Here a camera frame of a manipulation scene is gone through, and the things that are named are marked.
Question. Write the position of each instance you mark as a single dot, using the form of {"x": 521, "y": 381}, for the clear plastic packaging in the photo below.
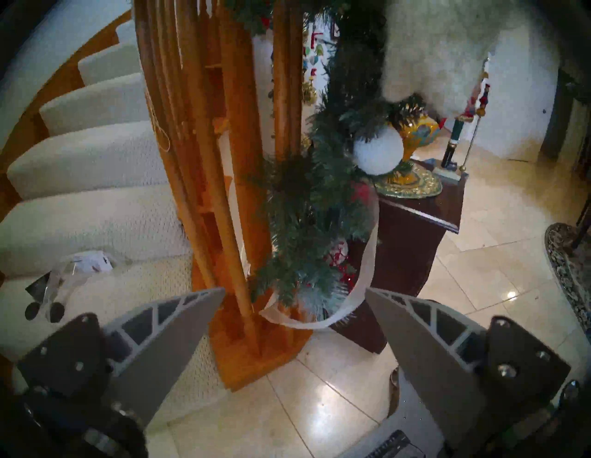
{"x": 78, "y": 268}

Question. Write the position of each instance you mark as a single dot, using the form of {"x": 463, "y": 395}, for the green gold tinsel garland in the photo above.
{"x": 309, "y": 94}

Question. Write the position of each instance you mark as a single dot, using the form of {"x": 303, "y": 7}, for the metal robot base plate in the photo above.
{"x": 415, "y": 415}

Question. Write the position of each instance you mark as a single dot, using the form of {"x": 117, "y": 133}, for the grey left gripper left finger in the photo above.
{"x": 147, "y": 355}

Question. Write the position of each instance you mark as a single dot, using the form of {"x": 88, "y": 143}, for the round dark patterned rug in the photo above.
{"x": 568, "y": 272}

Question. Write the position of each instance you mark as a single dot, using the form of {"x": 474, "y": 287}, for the dark wood cabinet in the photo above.
{"x": 406, "y": 249}

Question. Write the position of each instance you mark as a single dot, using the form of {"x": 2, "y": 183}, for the tall nutcracker soldier figure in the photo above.
{"x": 450, "y": 147}

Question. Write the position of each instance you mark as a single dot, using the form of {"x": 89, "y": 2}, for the small red shiny ball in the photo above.
{"x": 362, "y": 191}

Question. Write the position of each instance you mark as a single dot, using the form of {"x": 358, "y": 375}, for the green pine garland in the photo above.
{"x": 314, "y": 207}

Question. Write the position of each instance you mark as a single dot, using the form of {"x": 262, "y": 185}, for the white glitter star ornament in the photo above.
{"x": 438, "y": 55}

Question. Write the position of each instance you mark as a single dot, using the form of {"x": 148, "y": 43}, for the frosted pine cone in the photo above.
{"x": 408, "y": 111}

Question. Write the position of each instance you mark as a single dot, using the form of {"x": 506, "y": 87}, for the yellow porcelain lidded jar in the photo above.
{"x": 420, "y": 134}

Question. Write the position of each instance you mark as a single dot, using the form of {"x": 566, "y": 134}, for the green gold decorative plate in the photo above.
{"x": 415, "y": 187}

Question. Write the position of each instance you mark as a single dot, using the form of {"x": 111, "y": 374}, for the sheer white ribbon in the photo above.
{"x": 364, "y": 277}

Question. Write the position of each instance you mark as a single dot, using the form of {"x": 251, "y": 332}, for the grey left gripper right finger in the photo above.
{"x": 429, "y": 355}

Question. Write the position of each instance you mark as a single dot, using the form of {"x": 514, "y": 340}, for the carpeted wooden staircase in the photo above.
{"x": 92, "y": 221}

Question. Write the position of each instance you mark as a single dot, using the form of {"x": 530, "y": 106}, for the black power strip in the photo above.
{"x": 390, "y": 445}

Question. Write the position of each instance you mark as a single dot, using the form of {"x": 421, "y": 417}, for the small white glitter ball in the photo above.
{"x": 378, "y": 150}

